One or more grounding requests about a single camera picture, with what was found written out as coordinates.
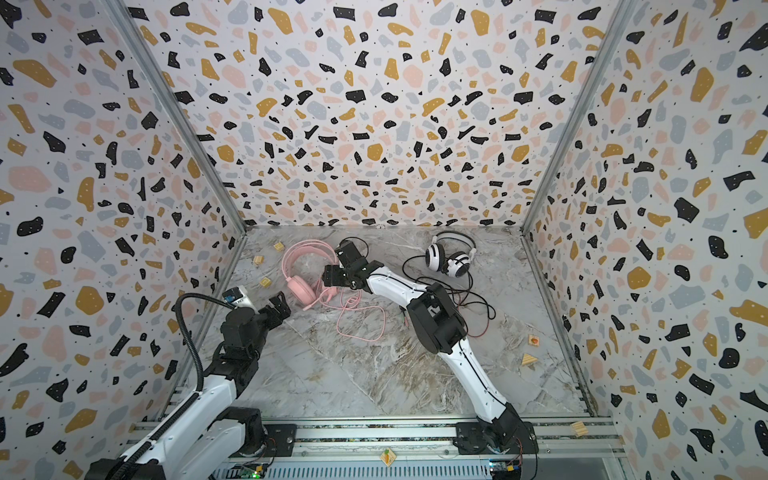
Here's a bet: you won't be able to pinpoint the wooden block on rail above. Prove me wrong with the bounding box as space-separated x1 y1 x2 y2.
570 421 589 438

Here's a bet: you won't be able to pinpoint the green circuit board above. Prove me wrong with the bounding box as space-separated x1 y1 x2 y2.
233 463 268 480

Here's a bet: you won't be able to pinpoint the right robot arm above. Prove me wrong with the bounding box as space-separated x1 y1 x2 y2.
322 240 536 453

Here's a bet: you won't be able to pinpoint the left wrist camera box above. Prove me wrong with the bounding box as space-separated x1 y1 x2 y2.
222 286 254 308

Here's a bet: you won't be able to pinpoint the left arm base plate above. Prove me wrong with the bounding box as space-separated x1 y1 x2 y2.
237 423 297 460

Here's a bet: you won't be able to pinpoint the black corrugated cable hose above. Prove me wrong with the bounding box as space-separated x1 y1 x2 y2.
173 292 236 394

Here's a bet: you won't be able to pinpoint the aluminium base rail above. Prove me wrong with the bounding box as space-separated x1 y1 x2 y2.
128 416 634 479

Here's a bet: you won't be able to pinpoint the wooden triangle block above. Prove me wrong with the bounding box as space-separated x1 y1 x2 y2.
521 353 538 367

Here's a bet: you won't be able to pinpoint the pink headphones with cable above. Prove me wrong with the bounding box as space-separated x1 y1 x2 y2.
280 238 391 344

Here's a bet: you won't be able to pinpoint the white black headphones with cable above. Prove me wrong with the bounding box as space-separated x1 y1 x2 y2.
401 230 497 338

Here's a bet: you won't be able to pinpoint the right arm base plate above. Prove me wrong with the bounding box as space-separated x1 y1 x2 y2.
453 422 539 456

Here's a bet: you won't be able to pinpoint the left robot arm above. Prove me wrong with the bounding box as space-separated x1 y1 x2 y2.
85 287 291 479

